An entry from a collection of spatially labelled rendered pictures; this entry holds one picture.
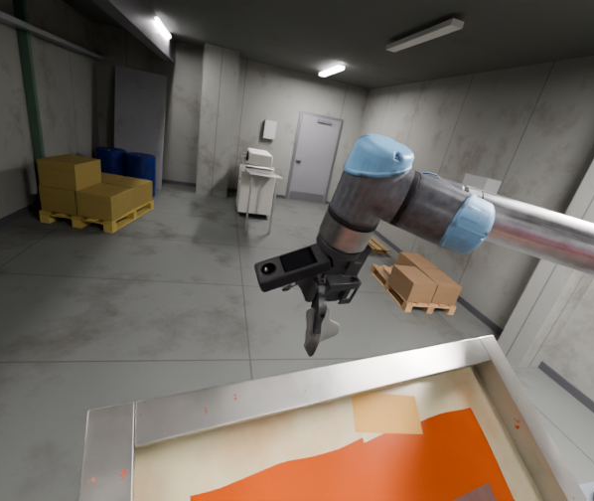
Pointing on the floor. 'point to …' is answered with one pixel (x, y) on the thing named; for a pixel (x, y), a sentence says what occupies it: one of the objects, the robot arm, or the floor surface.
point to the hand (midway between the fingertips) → (291, 321)
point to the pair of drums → (127, 163)
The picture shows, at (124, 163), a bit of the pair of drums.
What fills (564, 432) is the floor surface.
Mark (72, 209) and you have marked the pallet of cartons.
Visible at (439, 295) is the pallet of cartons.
